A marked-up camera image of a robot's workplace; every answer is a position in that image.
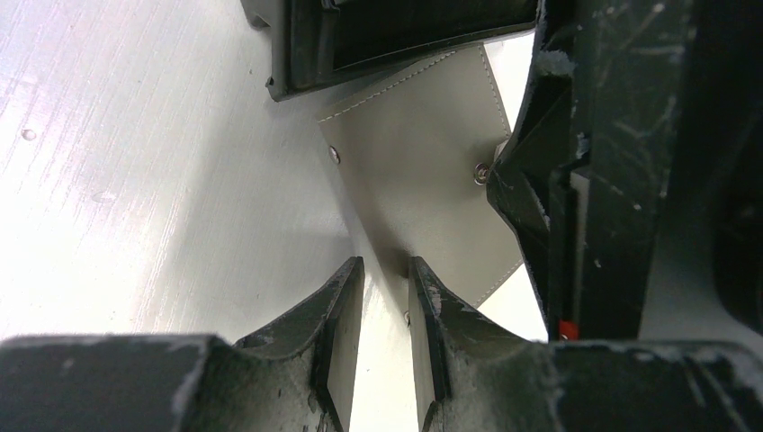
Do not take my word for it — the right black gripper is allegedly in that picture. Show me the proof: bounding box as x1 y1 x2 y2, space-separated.
487 1 762 343

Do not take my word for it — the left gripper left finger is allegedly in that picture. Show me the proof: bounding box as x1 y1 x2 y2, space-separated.
1 256 364 431

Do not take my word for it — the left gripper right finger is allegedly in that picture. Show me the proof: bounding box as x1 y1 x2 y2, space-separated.
408 256 762 431

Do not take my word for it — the grey leather card holder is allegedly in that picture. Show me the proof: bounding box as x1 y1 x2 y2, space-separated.
316 45 522 325

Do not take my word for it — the black plastic card box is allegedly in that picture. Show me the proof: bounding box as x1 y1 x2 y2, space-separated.
241 0 538 102

